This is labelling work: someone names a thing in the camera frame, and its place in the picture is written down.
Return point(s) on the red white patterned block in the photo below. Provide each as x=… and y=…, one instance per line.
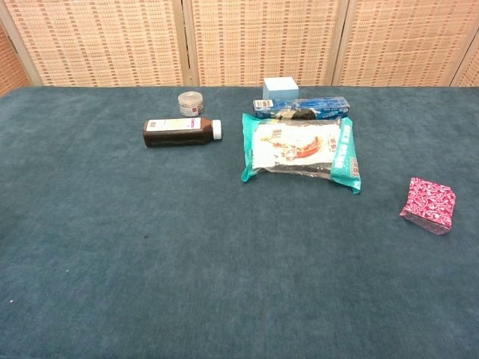
x=430, y=203

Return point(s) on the teal white snack bag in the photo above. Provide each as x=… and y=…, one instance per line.
x=292, y=146

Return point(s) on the brown bottle white cap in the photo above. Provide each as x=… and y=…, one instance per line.
x=176, y=137

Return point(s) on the small clear plastic jar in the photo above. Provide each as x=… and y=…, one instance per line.
x=191, y=105

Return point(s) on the light blue cube box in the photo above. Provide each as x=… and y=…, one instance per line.
x=280, y=89

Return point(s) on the teal felt table cover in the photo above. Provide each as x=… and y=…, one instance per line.
x=149, y=243

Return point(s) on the long blue carton box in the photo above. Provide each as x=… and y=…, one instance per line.
x=322, y=106

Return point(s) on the woven bamboo screen panel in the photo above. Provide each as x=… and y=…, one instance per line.
x=9, y=63
x=262, y=37
x=404, y=41
x=471, y=73
x=101, y=41

